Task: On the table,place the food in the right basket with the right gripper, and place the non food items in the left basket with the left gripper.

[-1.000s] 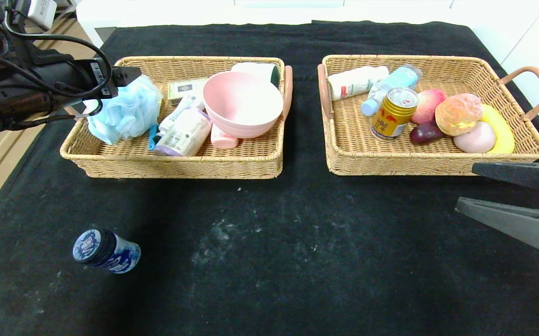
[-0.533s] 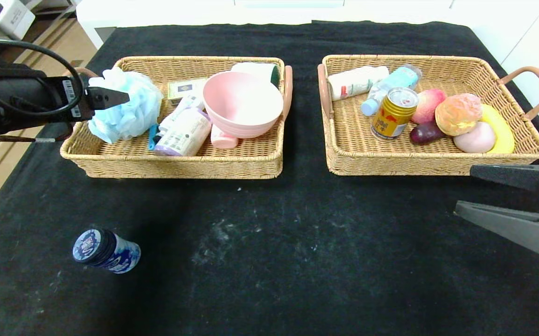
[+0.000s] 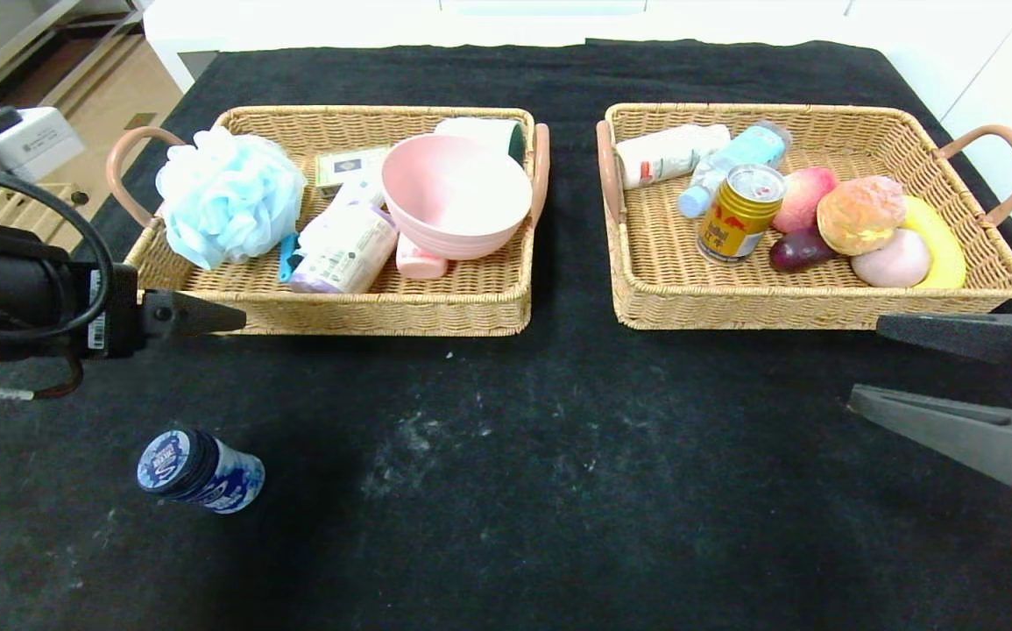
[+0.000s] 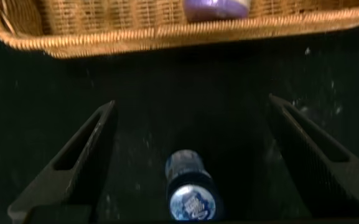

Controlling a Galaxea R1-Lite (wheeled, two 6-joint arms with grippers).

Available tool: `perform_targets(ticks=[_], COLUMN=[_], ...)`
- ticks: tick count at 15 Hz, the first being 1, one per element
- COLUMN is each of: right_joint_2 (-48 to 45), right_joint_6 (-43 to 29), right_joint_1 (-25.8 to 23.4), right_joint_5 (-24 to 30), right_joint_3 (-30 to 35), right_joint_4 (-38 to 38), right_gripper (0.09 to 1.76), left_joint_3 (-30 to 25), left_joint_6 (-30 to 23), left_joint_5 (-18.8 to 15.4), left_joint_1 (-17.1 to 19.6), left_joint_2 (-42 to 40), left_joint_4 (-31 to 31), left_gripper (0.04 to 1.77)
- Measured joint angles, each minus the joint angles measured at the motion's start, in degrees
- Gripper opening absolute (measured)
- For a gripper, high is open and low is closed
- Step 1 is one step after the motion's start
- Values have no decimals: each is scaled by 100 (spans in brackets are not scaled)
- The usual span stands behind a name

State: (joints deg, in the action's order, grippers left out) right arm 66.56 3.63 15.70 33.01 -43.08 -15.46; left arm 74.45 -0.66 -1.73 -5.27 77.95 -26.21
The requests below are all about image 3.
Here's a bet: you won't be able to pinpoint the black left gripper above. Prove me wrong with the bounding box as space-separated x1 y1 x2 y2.
0 245 247 360

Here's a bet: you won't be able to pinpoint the light blue bath loofah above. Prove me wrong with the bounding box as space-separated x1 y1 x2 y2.
155 127 307 271

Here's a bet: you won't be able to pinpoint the white canister purple top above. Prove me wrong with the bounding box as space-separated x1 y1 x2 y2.
287 203 400 294

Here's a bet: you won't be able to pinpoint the orange bread bun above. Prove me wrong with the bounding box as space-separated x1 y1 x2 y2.
817 175 908 257

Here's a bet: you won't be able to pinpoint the yellow drink can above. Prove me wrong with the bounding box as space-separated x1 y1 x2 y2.
697 164 788 265

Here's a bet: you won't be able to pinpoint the pink bowl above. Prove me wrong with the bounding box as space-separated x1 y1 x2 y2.
380 133 534 261

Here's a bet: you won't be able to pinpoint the yellow banana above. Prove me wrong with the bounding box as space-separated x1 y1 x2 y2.
900 195 967 290

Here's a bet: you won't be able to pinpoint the pale pink round fruit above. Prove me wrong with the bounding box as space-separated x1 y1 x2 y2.
852 228 933 288

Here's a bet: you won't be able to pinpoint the wooden rack with wheels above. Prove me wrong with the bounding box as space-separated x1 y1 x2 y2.
0 180 90 255

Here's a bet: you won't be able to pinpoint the white bottle black cap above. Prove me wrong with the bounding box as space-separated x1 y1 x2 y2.
330 175 386 216

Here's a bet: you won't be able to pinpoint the small green gold card box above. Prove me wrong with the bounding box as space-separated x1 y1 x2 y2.
315 146 393 197

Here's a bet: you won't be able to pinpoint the purple eggplant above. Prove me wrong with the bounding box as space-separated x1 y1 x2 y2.
768 230 841 273

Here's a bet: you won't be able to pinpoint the small pink bottle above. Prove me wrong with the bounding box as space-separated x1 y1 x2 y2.
395 232 449 281

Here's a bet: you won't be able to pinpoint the red peach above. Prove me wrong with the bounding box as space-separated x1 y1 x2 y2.
773 168 839 235

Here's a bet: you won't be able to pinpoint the white furniture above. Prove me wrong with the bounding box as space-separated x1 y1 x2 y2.
142 0 874 93

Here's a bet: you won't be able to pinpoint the white cabinet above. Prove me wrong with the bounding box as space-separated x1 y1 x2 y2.
843 0 1012 290

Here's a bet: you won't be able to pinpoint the clear water bottle blue label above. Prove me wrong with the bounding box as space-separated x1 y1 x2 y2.
677 122 793 219

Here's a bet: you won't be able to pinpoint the teal mug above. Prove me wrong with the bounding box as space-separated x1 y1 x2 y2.
434 117 527 167

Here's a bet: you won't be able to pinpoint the white milk bottle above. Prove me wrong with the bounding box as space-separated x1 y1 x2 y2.
615 124 731 191

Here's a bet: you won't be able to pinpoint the black table cloth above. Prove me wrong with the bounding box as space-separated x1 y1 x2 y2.
0 39 1012 631

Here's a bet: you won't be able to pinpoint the thin dark left arm cable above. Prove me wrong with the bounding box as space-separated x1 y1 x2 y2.
0 355 86 402

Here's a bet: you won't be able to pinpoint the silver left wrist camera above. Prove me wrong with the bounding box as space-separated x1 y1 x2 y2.
0 107 86 183

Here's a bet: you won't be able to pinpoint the woven wicker basket brown handles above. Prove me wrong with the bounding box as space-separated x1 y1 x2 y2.
105 105 551 338
595 103 1012 331

